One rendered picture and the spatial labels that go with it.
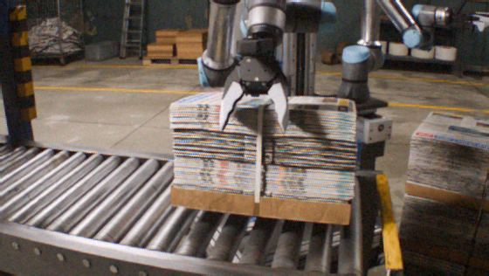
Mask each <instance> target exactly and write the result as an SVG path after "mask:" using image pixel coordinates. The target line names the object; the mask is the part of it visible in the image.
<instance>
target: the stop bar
mask: <svg viewBox="0 0 489 276"><path fill-rule="evenodd" d="M375 182H376V188H377V194H378V199H379V204H380V208H379V211H380V216H381V221H382V235H383V241H384V243H383V247H384V252H385V262H386V267H387V268H386V272H387V276H403V264H402V262H403V261H402V256H401V255H402V253H401V249H400V245H399V242H398V241H399V237H398V235H397V231H396V228H397V227H396V220H395V216H394V208H393V204H392V201H391V196H390V186H389V182H388V178H387V175H384V174H377V175H376V179H375Z"/></svg>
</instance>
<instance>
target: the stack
mask: <svg viewBox="0 0 489 276"><path fill-rule="evenodd" d="M423 121H424V122H423ZM423 121H422V123H421V124H420V125H419V126H418V128H417V130H416V132H415V133H414V134H413V135H412V136H411V140H410V156H409V165H408V170H407V173H408V174H407V183H414V184H418V185H422V186H425V187H429V188H433V189H440V190H445V191H449V192H451V193H453V192H455V193H458V194H461V195H464V196H471V197H476V198H479V199H480V198H482V199H483V201H482V204H481V206H482V207H481V210H476V209H473V208H467V207H464V206H462V205H460V206H459V205H456V204H451V203H445V202H442V201H438V200H435V199H429V198H425V197H420V196H416V195H413V194H411V195H410V194H406V193H405V195H404V197H403V205H402V215H401V222H400V224H399V231H398V237H399V238H403V239H407V240H409V241H410V240H412V241H415V242H418V243H420V244H421V243H423V244H426V245H433V246H436V247H441V248H443V249H445V250H447V249H448V250H451V251H453V252H454V251H455V252H459V253H461V252H462V253H464V254H466V255H467V254H469V253H471V251H470V249H471V250H472V253H471V254H469V259H470V255H471V257H472V256H473V257H476V258H480V259H486V260H489V212H488V211H485V210H482V209H483V204H484V200H485V199H486V200H489V178H488V180H487V177H489V175H488V174H489V173H488V170H489V120H486V119H481V118H476V117H471V116H465V115H460V114H449V113H443V112H435V111H434V110H433V111H431V112H430V113H429V114H428V116H427V117H426V119H425V120H423ZM486 182H487V187H486ZM485 191H486V192H485ZM484 193H485V194H484ZM479 213H480V214H479ZM477 227H478V228H477ZM472 242H473V245H472ZM471 247H472V248H471ZM400 249H401V253H402V255H401V256H402V261H403V262H402V264H403V276H489V271H487V270H486V269H485V270H484V269H482V268H480V269H479V268H477V267H473V266H468V262H469V261H467V264H462V263H460V262H459V263H458V262H456V261H450V260H448V259H442V258H438V257H434V256H432V255H431V256H430V255H428V254H422V253H420V252H413V251H411V250H408V249H403V248H400ZM469 259H468V260H469Z"/></svg>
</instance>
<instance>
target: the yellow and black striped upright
mask: <svg viewBox="0 0 489 276"><path fill-rule="evenodd" d="M26 18H27V16H26V8H25V6H20V7H12V8H10V30H11V38H12V41H11V43H12V46H13V48H12V51H13V54H14V55H13V58H14V66H15V71H16V72H15V75H16V79H17V91H18V93H17V95H18V99H19V104H20V106H19V108H20V112H21V116H22V121H31V120H33V119H35V118H37V117H38V115H37V110H36V104H35V101H36V99H35V95H34V90H33V87H34V85H33V80H32V71H31V59H30V49H29V40H28V38H29V37H28V28H27V19H26Z"/></svg>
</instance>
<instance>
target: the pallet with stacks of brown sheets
mask: <svg viewBox="0 0 489 276"><path fill-rule="evenodd" d="M156 38H157V43H153V44H150V45H147V48H148V50H147V52H148V56H145V57H143V65H144V66H147V65H149V66H194V67H198V65H197V64H192V65H183V64H181V59H198V58H201V57H203V53H204V52H205V51H206V50H207V42H208V29H202V30H197V29H192V30H189V31H187V29H166V30H161V31H156ZM158 59H170V64H158V63H153V62H155V61H156V60H158Z"/></svg>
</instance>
